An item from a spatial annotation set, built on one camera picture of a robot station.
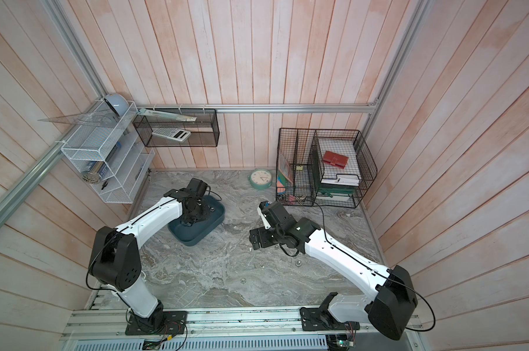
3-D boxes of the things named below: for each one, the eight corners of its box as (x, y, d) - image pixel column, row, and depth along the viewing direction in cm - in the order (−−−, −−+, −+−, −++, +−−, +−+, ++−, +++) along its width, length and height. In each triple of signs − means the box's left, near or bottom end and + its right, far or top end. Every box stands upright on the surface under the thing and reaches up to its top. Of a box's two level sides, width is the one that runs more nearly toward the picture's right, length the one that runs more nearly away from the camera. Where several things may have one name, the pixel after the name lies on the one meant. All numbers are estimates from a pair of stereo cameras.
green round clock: (248, 189, 114) (248, 185, 112) (249, 172, 122) (249, 168, 119) (272, 189, 114) (272, 185, 112) (271, 172, 122) (271, 168, 119)
